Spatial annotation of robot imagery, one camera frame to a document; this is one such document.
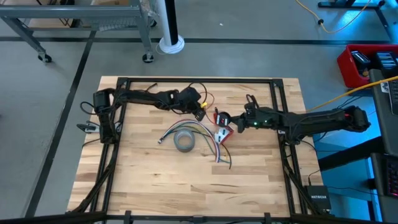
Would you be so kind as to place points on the grey metal cart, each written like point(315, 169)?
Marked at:
point(71, 12)

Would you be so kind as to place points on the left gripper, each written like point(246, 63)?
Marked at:
point(188, 99)

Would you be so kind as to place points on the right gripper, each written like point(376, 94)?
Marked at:
point(261, 117)

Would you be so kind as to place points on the duct tape roll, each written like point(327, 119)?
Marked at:
point(178, 143)

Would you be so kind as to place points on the black floor stand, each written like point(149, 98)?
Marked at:
point(348, 3)

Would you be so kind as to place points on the grey clamp bracket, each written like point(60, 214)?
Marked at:
point(88, 127)

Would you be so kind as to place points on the black network switch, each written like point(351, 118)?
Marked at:
point(317, 197)

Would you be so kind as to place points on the black keyboard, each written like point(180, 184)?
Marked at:
point(393, 177)

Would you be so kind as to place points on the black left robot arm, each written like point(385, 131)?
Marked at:
point(140, 97)

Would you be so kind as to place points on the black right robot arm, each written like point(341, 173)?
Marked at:
point(323, 120)

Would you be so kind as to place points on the dark grey desk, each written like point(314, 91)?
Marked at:
point(382, 124)

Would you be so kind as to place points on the white pole with black stripe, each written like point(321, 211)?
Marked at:
point(169, 25)

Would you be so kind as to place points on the large red plastic bin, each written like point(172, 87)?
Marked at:
point(346, 68)

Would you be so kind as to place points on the black battery pack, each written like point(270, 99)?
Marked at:
point(360, 58)

